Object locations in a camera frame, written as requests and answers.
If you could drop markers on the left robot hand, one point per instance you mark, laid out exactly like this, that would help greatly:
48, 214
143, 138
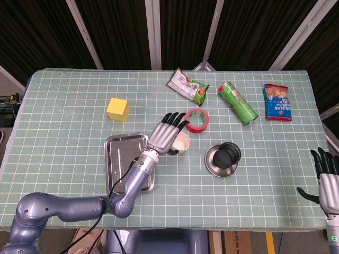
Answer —
162, 137

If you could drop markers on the blue snack bag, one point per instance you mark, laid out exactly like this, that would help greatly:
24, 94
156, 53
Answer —
278, 105

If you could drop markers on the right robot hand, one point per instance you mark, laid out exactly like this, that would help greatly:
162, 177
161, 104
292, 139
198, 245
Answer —
329, 188

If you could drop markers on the green chips can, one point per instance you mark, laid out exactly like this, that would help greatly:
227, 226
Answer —
238, 103

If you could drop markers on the rectangular steel tray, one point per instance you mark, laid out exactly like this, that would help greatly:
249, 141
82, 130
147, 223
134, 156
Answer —
119, 158

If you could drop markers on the white frame rail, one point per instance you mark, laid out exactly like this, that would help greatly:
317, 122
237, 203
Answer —
331, 111
10, 76

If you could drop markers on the white frame post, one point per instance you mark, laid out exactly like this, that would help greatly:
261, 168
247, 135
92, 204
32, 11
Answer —
84, 34
299, 34
153, 34
212, 34

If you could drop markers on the red tape roll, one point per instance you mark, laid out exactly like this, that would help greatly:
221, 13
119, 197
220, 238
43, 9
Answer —
198, 130

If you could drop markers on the blue-grey robot torso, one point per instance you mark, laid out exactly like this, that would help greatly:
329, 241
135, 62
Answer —
164, 243

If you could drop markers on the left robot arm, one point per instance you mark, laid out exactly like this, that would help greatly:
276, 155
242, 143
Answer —
132, 182

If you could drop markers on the green checkered tablecloth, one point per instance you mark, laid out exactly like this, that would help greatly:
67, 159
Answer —
79, 119

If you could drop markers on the green snack bag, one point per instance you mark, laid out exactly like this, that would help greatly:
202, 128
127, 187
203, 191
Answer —
185, 84

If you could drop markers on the round steel plate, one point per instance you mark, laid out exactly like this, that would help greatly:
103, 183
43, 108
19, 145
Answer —
209, 162

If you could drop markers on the black curtain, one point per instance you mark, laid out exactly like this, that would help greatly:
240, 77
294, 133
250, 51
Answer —
119, 26

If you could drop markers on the yellow cube block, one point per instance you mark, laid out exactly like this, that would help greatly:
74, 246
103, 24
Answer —
117, 108

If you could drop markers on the black cup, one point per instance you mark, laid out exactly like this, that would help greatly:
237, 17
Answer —
225, 158

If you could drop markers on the cardboard box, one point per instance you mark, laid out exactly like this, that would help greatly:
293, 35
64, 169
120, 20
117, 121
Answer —
82, 238
235, 243

